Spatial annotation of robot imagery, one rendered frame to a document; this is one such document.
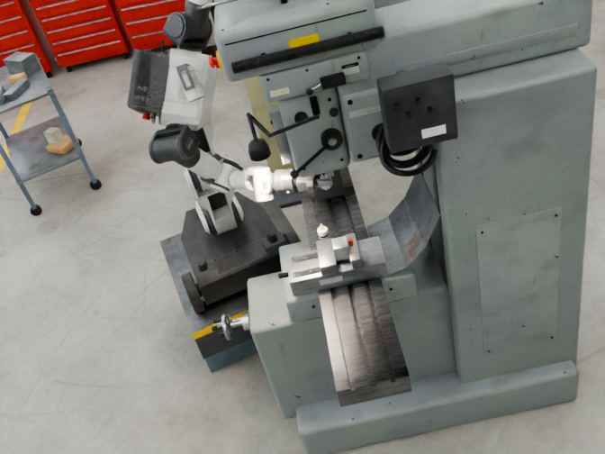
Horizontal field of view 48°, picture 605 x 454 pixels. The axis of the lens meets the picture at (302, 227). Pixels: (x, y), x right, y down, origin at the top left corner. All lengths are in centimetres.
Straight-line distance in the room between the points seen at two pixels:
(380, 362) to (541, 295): 81
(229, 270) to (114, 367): 100
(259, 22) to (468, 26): 62
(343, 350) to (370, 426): 79
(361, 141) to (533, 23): 63
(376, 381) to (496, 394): 96
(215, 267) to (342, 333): 102
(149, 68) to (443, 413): 182
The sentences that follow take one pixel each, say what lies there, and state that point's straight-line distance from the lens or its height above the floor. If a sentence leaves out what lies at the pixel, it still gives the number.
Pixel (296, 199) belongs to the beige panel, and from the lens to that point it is 443.
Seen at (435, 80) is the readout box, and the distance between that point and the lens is 192.
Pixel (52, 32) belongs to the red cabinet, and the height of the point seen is 45.
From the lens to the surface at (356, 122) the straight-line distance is 221.
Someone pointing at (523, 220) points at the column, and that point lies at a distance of 248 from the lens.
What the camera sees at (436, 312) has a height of 59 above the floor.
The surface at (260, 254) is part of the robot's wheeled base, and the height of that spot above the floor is 59.
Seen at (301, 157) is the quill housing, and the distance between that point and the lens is 227.
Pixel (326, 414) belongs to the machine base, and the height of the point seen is 20.
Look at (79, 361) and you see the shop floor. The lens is 401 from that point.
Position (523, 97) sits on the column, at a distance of 221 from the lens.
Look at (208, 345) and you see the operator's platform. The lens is 332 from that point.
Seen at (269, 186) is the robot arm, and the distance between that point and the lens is 247.
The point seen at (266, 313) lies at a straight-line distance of 274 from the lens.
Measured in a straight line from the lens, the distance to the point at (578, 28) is 232.
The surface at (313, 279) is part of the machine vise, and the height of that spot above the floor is 98.
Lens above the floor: 263
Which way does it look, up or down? 38 degrees down
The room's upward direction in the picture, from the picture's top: 15 degrees counter-clockwise
